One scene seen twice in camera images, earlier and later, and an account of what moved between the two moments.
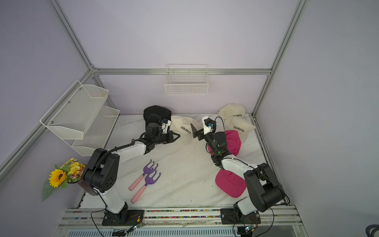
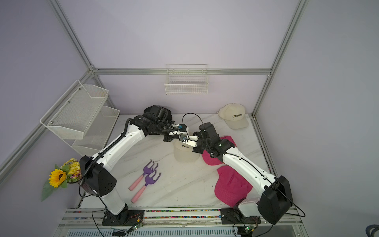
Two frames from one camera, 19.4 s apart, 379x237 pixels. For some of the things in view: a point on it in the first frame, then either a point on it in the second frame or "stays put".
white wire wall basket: (184, 79) stays put
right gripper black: (196, 133) to (198, 150)
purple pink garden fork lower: (148, 180) stays put
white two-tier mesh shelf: (79, 117) stays put
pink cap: (233, 142) to (209, 160)
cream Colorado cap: (231, 109) stays put
